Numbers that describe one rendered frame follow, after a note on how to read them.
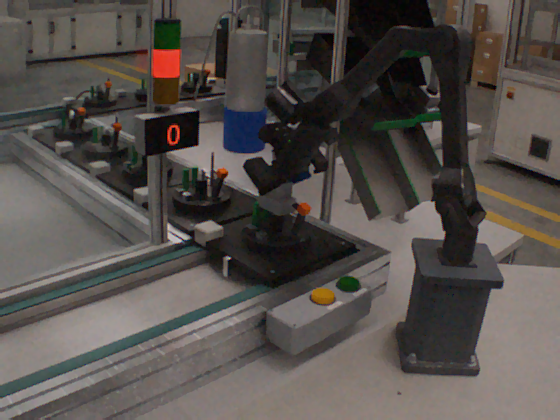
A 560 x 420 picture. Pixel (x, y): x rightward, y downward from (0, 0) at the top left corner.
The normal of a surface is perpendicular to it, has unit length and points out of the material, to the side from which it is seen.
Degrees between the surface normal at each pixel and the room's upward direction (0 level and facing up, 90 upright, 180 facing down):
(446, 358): 90
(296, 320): 0
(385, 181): 45
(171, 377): 90
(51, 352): 0
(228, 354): 90
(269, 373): 0
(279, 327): 90
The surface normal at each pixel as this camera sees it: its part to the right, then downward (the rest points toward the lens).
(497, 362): 0.06, -0.92
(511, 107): -0.76, 0.20
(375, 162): 0.43, -0.41
